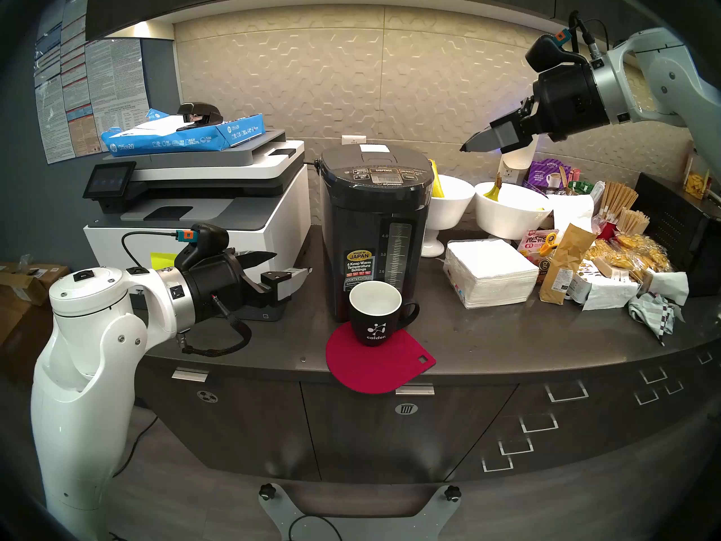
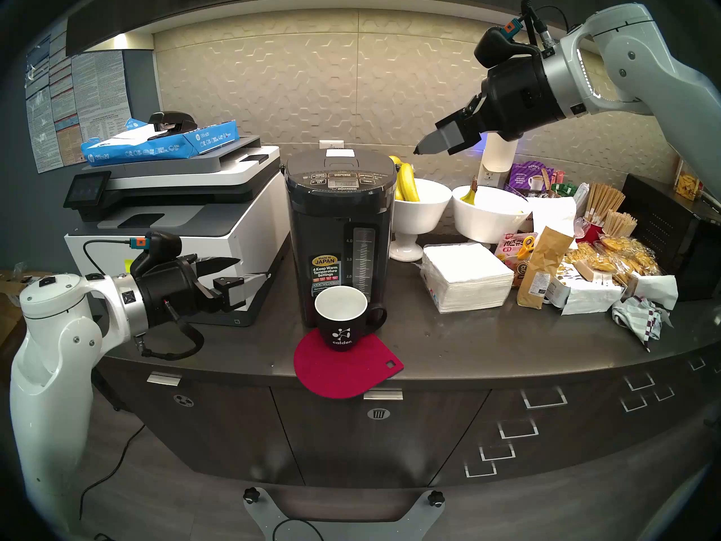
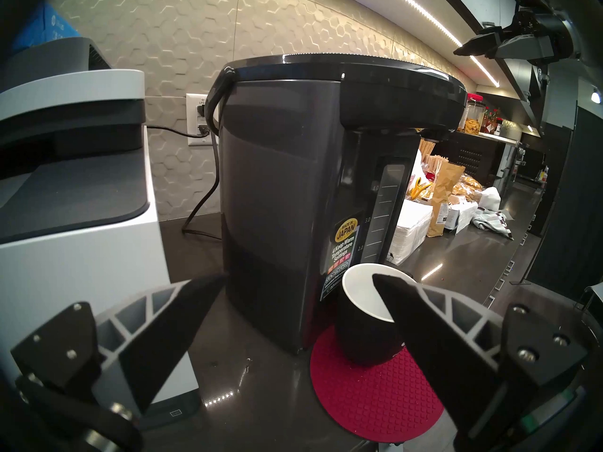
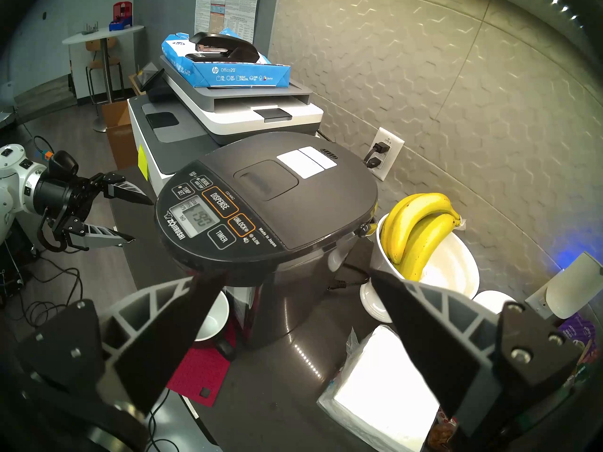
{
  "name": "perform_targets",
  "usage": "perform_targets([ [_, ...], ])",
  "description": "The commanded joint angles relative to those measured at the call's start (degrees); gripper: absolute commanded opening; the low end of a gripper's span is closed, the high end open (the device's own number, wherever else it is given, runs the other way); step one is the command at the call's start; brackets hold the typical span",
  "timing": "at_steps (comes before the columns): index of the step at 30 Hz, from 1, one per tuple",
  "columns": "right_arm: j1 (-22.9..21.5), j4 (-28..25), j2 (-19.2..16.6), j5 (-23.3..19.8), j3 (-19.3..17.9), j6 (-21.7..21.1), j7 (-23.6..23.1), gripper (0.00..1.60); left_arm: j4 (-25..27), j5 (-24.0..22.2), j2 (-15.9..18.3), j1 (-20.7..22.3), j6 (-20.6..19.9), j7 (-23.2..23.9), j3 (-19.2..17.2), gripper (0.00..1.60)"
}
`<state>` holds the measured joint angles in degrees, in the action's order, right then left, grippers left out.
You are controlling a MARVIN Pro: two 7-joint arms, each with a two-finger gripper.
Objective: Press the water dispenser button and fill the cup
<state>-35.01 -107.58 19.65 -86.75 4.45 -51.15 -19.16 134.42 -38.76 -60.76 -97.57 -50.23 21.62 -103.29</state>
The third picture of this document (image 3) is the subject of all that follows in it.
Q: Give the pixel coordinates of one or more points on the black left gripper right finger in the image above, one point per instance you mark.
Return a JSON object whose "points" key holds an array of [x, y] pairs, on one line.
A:
{"points": [[438, 357]]}

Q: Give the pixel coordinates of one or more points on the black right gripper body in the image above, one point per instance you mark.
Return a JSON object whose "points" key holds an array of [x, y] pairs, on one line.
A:
{"points": [[537, 13]]}

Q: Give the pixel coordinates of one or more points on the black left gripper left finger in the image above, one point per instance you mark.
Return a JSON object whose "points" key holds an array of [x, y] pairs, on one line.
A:
{"points": [[141, 343]]}

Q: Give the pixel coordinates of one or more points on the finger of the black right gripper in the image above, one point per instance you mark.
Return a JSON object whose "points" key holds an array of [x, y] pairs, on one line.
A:
{"points": [[509, 47], [493, 30]]}

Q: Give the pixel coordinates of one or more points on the black electric water dispenser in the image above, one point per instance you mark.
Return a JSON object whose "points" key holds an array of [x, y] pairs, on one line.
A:
{"points": [[282, 197]]}

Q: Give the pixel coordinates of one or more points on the dark upper cabinet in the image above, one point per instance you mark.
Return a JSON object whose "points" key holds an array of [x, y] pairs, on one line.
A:
{"points": [[518, 86]]}

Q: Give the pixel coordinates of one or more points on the LED light strip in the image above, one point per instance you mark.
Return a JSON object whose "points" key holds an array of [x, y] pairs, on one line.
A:
{"points": [[438, 25]]}

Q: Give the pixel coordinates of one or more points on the red sauce bottle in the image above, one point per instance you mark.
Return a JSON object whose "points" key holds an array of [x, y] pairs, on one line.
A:
{"points": [[487, 121]]}

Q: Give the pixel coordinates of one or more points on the black mug white inside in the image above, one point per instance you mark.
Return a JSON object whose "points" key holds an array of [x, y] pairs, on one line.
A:
{"points": [[362, 333]]}

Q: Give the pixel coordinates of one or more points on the clear jar red lid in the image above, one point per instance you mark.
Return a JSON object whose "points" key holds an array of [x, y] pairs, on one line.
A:
{"points": [[473, 121]]}

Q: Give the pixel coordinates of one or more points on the red silicone mat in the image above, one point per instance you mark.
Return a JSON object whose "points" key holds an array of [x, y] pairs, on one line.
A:
{"points": [[367, 399]]}

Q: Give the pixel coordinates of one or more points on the white grey office printer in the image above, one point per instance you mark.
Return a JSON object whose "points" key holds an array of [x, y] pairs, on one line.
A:
{"points": [[70, 267]]}

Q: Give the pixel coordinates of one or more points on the black countertop appliance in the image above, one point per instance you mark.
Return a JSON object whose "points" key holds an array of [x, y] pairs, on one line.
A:
{"points": [[476, 159]]}

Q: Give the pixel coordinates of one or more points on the wooden stirrer bundle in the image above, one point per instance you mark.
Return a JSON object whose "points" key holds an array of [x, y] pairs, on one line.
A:
{"points": [[435, 164], [427, 149]]}

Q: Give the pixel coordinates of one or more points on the white napkin stack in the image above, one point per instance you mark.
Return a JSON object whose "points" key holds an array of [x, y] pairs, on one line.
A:
{"points": [[414, 225]]}

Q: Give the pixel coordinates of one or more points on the white printed coffee bag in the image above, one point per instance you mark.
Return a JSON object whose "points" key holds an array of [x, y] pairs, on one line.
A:
{"points": [[461, 215]]}

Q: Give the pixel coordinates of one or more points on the yellow snack bag pile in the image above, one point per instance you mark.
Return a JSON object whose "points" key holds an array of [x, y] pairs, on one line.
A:
{"points": [[468, 185]]}

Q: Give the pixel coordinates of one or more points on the checkered kitchen cloth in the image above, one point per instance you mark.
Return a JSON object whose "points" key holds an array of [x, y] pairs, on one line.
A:
{"points": [[492, 220]]}

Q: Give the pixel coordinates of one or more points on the white crumpled paper bag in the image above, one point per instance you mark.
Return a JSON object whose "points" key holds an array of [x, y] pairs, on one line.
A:
{"points": [[490, 197]]}

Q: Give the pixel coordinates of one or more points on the brown paper coffee bag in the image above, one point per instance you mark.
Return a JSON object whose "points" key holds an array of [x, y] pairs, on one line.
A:
{"points": [[443, 197]]}

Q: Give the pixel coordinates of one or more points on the blue copy paper ream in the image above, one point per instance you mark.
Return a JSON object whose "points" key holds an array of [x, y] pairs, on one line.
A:
{"points": [[47, 25]]}

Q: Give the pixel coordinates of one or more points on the white wall outlet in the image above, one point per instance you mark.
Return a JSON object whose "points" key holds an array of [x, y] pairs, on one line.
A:
{"points": [[193, 126]]}

